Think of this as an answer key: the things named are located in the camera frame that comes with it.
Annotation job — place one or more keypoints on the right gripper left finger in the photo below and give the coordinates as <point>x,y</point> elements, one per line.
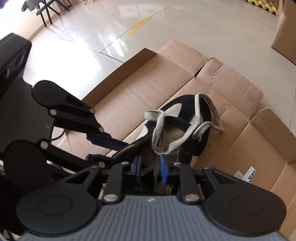
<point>124,179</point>

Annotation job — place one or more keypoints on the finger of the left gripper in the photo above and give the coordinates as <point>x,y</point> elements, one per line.
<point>69,161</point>
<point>72,114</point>

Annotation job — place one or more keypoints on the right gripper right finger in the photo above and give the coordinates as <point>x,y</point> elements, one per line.
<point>180,177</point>

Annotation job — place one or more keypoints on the black and white sneaker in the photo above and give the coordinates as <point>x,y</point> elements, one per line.
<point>150,160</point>

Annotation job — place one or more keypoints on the white shoelace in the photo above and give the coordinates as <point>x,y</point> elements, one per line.
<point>184,123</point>

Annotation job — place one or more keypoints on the black chair legs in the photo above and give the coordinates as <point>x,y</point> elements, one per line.
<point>43,5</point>

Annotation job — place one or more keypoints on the large upright cardboard box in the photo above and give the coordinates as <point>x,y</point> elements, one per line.
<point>284,38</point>

